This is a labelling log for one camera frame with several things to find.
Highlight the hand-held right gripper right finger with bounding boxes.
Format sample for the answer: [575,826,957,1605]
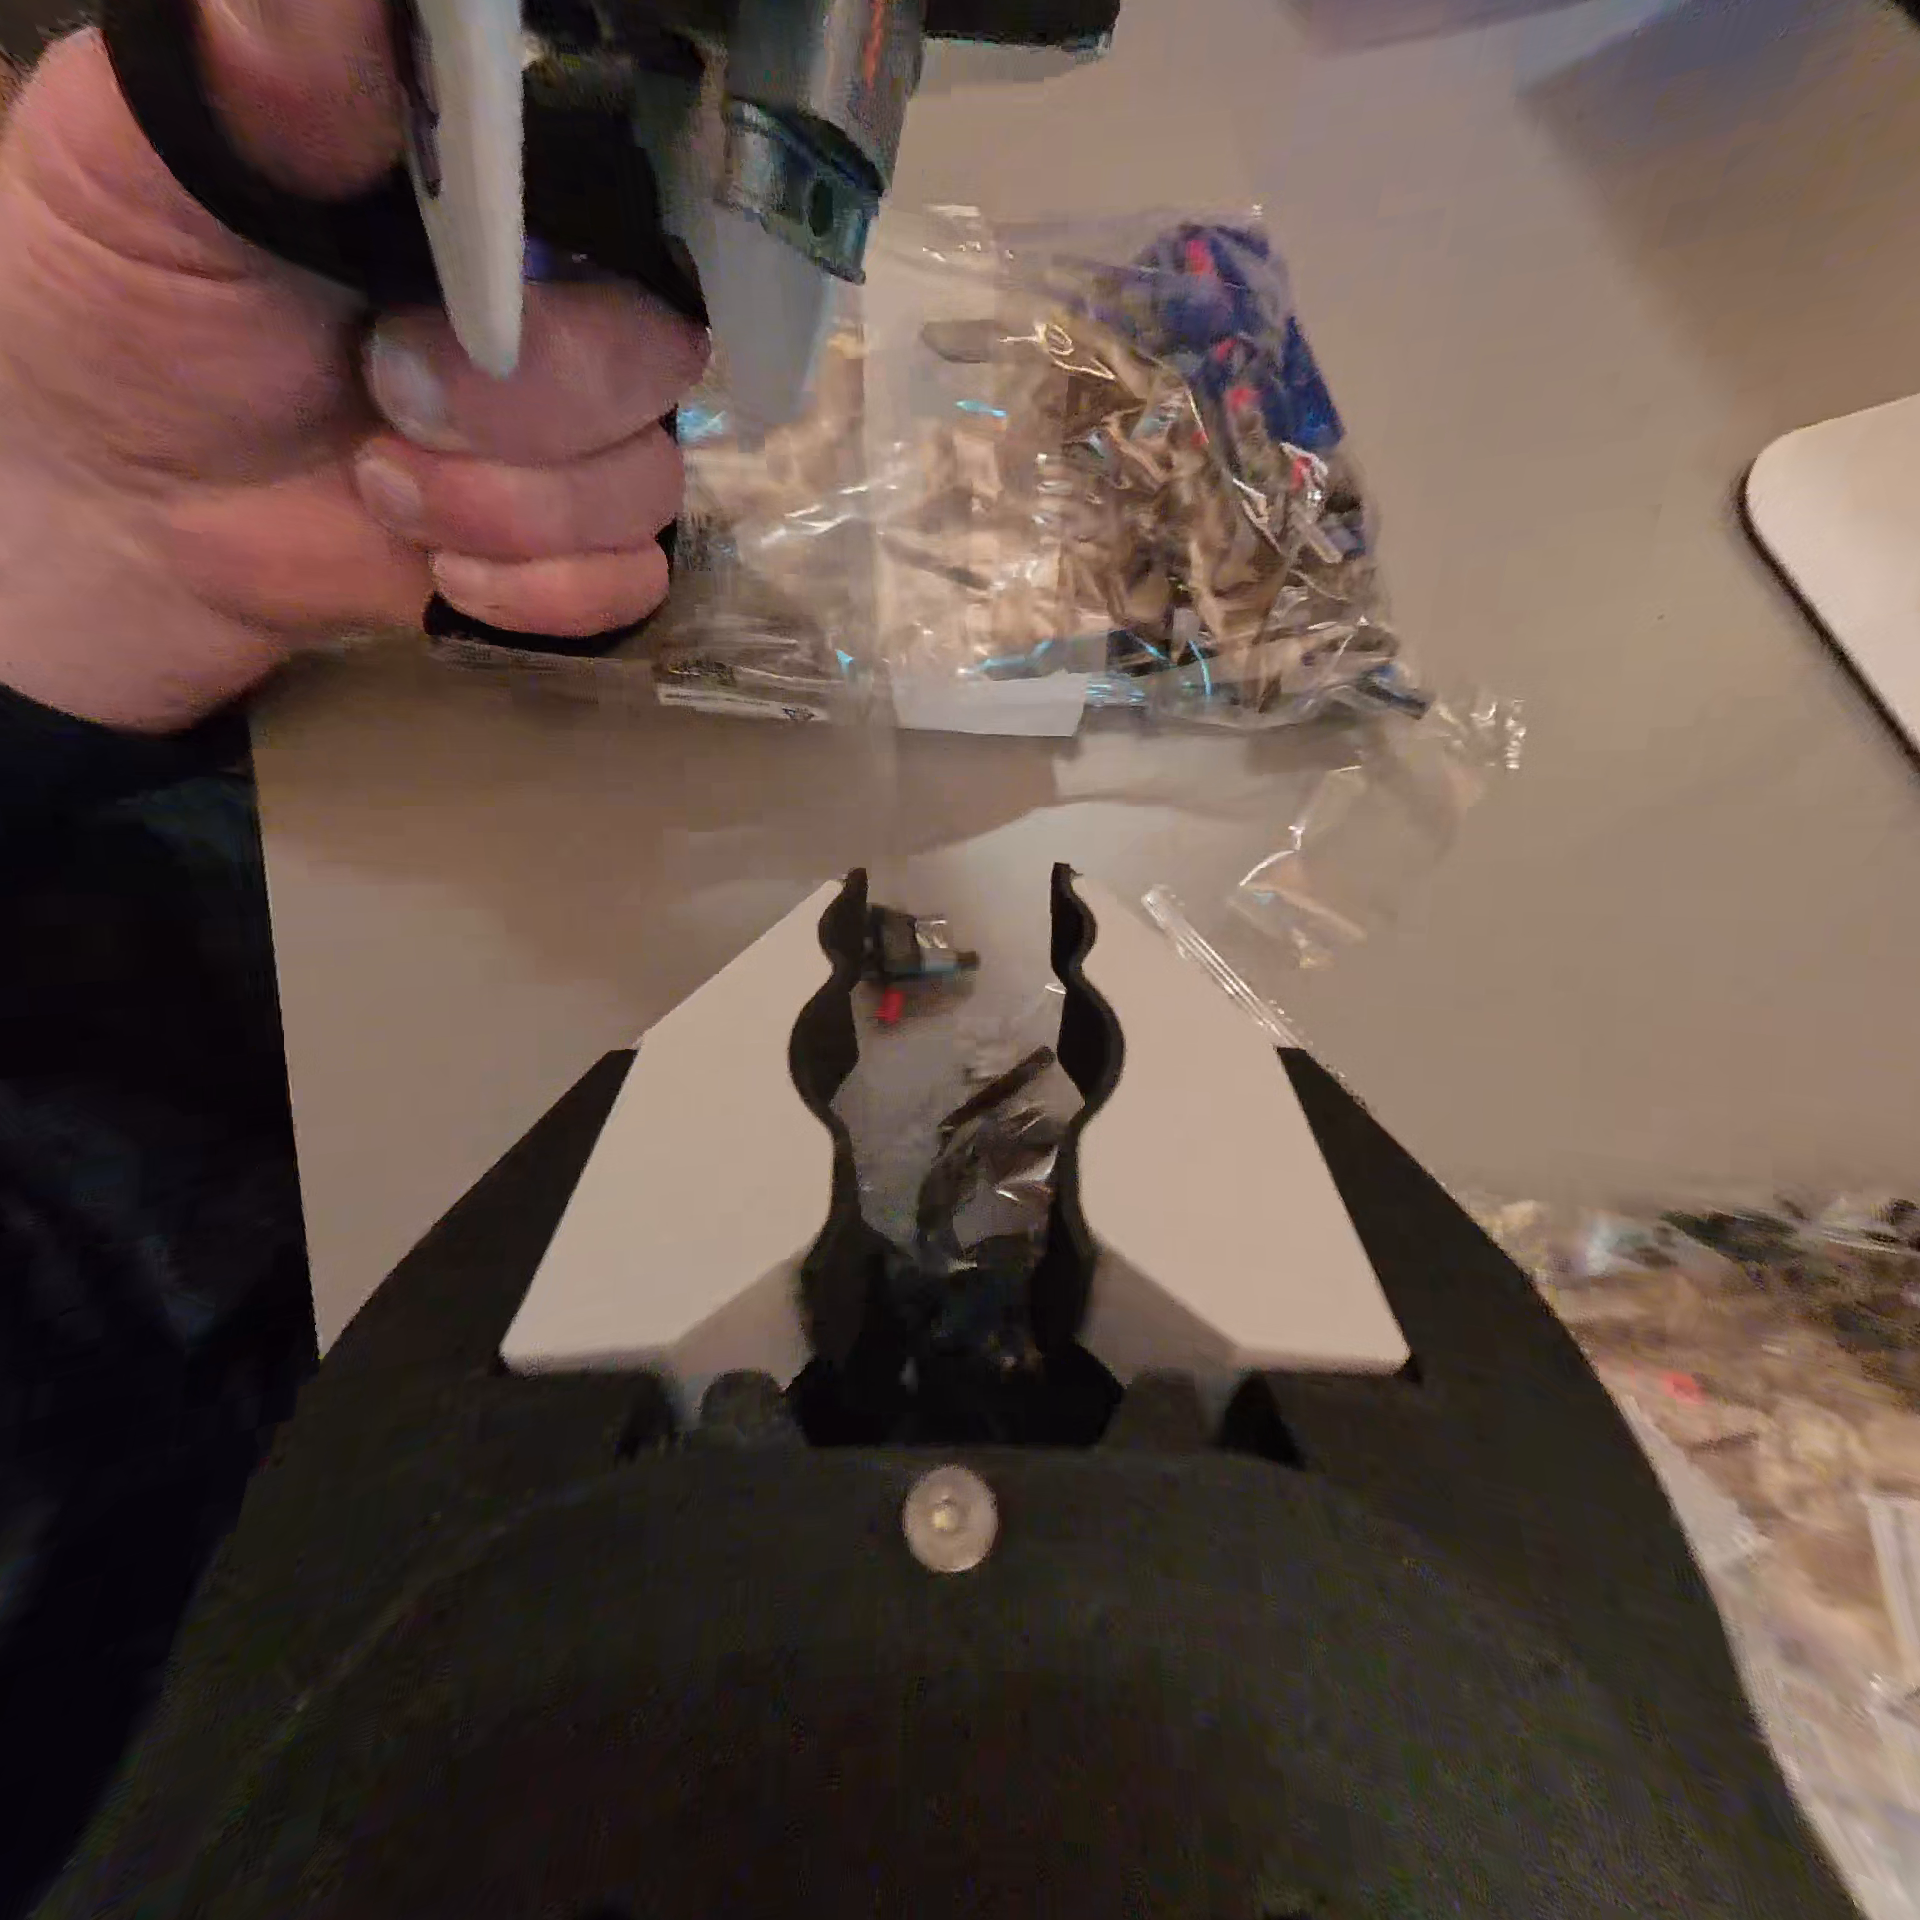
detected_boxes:
[1045,859,1419,1453]

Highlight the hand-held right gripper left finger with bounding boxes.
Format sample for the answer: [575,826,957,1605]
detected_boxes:
[498,866,909,1453]

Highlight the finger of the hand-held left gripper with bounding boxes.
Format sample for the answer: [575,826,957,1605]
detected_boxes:
[683,199,837,440]

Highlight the person's left forearm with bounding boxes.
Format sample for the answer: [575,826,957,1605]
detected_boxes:
[0,680,264,899]

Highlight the person's left hand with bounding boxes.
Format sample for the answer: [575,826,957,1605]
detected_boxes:
[0,0,721,737]

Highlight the clear bag of tan parts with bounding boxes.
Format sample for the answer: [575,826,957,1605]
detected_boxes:
[644,199,1536,744]

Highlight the person's legs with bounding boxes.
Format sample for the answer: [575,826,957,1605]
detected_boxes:
[0,842,319,1920]

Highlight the clear bag of black red parts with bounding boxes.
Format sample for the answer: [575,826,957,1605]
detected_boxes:
[1477,1185,1920,1920]

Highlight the white book stand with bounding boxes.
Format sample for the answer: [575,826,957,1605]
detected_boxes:
[1740,390,1920,753]

